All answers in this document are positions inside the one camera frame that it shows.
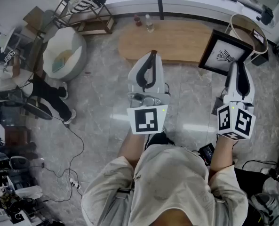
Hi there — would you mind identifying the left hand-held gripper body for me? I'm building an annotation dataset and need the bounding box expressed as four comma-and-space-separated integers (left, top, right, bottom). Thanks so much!
127, 83, 171, 135

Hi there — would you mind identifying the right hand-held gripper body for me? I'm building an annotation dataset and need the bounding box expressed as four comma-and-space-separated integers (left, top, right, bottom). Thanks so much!
212, 92, 256, 141

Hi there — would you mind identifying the black framed picture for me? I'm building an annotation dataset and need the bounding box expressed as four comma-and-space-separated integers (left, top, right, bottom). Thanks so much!
198, 29, 255, 76

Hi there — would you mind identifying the person's right forearm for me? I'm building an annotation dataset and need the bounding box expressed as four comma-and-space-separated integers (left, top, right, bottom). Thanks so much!
208, 133, 239, 174

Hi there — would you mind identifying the person's left forearm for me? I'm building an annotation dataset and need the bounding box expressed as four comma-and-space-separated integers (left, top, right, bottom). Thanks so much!
117, 127, 147, 168

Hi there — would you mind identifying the wooden coffee table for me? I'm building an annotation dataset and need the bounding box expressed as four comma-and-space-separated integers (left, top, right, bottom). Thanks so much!
118, 20, 214, 65

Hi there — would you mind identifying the person's black trouser leg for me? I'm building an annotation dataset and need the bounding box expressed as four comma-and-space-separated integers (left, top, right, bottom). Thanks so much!
145, 132, 175, 150

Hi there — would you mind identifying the black belt-worn device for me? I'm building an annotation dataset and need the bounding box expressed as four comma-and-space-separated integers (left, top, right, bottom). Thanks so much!
199, 143, 216, 167

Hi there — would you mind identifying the clear water bottle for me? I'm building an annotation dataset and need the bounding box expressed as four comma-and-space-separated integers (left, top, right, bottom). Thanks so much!
144, 14, 156, 33

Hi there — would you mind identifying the small black-framed picture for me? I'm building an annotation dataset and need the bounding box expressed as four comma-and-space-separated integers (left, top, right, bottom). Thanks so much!
252, 29, 265, 44

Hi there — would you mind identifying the round white side table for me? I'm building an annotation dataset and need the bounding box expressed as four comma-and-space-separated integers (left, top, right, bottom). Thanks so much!
224, 13, 269, 67

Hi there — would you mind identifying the wooden chair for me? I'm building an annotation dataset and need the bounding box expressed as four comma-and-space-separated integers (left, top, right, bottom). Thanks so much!
52, 0, 116, 35

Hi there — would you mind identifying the white round armchair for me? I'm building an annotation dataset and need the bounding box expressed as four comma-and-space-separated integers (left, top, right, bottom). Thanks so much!
42, 26, 88, 81

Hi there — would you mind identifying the black floor lamp stand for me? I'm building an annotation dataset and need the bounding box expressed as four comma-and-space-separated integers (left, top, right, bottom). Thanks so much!
154, 0, 165, 20

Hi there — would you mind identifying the teal book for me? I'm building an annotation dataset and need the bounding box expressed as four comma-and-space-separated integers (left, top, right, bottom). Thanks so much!
51, 56, 66, 73

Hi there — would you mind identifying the black and white striped cushion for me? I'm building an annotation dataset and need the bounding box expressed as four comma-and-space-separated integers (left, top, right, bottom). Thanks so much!
70, 0, 109, 15

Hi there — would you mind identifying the person's white t-shirt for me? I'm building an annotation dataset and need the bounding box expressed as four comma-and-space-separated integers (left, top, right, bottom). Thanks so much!
81, 144, 249, 226

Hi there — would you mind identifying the cardboard box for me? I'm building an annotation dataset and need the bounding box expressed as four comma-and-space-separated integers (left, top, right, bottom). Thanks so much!
23, 6, 45, 32

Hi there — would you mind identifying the black camera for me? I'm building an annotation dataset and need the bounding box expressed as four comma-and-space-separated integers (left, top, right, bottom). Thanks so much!
256, 6, 274, 25

